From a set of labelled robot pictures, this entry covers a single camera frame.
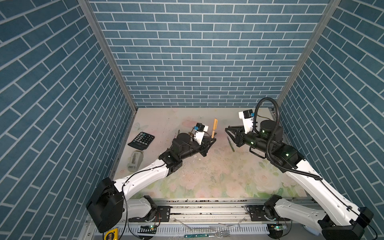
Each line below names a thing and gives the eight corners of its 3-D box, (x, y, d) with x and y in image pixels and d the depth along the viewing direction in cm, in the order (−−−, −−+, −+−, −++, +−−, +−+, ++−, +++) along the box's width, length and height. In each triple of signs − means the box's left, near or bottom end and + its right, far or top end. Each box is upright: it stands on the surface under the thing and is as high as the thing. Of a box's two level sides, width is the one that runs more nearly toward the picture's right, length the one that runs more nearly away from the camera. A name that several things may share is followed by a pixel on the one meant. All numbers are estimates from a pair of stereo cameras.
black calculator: (129, 145, 101) (128, 143, 99) (141, 132, 109) (140, 130, 107) (143, 152, 98) (142, 150, 96) (154, 138, 106) (154, 135, 104)
